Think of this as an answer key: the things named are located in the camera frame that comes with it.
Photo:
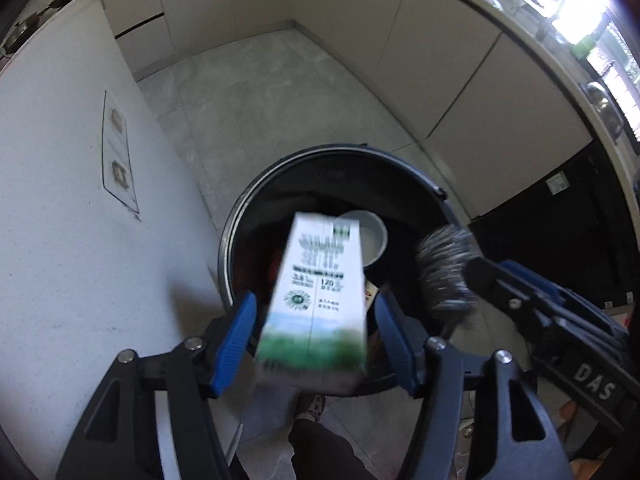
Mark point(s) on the red white wrapper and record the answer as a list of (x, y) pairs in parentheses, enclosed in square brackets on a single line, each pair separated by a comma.
[(372, 295)]

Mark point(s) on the metal frying pan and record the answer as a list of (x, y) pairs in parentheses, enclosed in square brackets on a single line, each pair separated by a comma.
[(25, 32)]

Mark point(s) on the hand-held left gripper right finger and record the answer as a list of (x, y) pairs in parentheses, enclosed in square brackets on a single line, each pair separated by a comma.
[(397, 345)]

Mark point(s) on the person's dark trouser leg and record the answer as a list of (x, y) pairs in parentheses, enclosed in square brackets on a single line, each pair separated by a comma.
[(330, 455)]

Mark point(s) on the metal sink faucet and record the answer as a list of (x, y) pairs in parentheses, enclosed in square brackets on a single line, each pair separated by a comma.
[(557, 0)]

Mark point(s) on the white green milk carton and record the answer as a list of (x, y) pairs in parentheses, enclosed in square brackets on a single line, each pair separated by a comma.
[(315, 310)]

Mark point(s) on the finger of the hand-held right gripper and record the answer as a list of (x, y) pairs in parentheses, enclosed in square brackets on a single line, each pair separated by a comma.
[(550, 286), (510, 300)]

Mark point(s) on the black built-in appliance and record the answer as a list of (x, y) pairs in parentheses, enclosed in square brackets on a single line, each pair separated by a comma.
[(550, 230)]

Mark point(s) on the white paper cup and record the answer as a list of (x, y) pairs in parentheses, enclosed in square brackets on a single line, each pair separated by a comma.
[(374, 240)]

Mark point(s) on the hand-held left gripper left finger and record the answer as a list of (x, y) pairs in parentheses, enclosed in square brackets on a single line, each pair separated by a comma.
[(232, 350)]

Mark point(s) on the recessed socket panel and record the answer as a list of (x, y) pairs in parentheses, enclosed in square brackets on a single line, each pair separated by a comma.
[(119, 155)]

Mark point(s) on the green bottle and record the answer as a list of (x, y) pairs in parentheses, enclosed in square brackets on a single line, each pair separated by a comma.
[(581, 47)]

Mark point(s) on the beige kitchen cabinets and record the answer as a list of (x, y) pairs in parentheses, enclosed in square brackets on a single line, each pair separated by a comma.
[(400, 60)]

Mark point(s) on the metal bowl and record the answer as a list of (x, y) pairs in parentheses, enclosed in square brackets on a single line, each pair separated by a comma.
[(605, 110)]

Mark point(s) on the steel wool scourer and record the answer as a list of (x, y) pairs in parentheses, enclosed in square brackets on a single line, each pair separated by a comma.
[(445, 270)]

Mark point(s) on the black round trash bin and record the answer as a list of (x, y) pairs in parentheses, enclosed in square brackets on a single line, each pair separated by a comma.
[(320, 177)]

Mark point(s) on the person's patterned slipper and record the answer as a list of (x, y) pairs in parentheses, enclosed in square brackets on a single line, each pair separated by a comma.
[(310, 407)]

